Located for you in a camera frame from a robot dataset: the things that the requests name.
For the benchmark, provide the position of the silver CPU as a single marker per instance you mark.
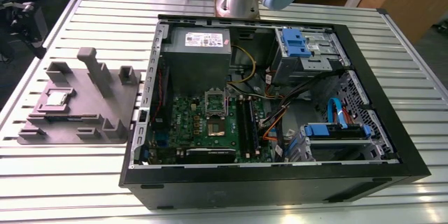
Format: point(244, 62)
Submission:
point(56, 98)

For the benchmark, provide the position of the CPU socket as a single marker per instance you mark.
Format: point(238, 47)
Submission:
point(216, 128)

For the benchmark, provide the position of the grey parts rack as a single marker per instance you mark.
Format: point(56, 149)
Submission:
point(81, 107)

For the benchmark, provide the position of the green RAM stick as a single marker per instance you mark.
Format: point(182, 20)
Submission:
point(56, 118)

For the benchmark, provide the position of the grey power supply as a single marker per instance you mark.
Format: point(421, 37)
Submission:
point(196, 64)

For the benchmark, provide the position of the black case fan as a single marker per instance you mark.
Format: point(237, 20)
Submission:
point(168, 103)

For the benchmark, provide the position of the green motherboard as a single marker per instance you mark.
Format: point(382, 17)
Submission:
point(188, 140)

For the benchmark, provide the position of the black graphics card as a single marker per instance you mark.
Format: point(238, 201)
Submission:
point(209, 155)

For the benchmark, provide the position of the black RAM slot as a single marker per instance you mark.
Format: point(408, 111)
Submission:
point(246, 127)
point(242, 127)
point(250, 127)

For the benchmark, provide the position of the metal drive cage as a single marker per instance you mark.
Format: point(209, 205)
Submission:
point(321, 64)

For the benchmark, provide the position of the black PC case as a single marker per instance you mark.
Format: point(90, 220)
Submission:
point(244, 190)

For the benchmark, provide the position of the blue disk carrier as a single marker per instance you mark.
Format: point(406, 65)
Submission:
point(316, 130)

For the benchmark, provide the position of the metal disk bay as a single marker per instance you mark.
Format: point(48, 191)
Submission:
point(300, 153)

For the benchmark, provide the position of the wooden cabinet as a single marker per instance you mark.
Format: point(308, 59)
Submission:
point(412, 3)

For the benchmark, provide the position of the blue plastic drive bracket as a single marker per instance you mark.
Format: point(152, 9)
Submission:
point(293, 43)

